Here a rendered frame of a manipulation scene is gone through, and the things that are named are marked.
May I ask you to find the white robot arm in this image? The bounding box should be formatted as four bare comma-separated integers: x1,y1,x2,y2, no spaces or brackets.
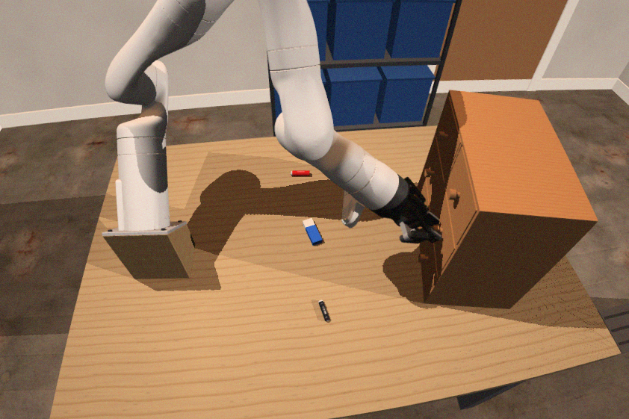
105,0,399,231

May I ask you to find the black aaa battery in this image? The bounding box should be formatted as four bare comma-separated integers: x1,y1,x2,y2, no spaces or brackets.
318,300,330,321

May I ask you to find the small orange wooden chest of drawers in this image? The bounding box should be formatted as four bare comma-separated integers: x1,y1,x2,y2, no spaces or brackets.
418,90,598,309

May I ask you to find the blue and white eraser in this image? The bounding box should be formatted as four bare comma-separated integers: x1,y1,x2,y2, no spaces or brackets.
303,218,322,246

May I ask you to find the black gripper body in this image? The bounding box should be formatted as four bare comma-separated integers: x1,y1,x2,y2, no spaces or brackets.
372,174,418,227

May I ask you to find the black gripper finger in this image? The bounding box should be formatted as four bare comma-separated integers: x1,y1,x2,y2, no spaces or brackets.
398,205,441,243
405,177,439,226

